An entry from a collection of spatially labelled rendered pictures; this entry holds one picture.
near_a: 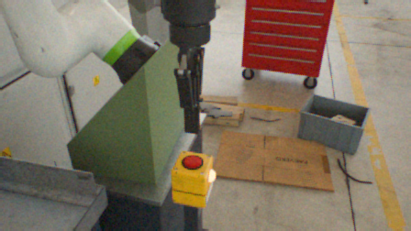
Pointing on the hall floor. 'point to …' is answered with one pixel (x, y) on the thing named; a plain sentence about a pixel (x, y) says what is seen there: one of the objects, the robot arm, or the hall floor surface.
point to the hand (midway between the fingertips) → (192, 117)
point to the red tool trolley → (285, 37)
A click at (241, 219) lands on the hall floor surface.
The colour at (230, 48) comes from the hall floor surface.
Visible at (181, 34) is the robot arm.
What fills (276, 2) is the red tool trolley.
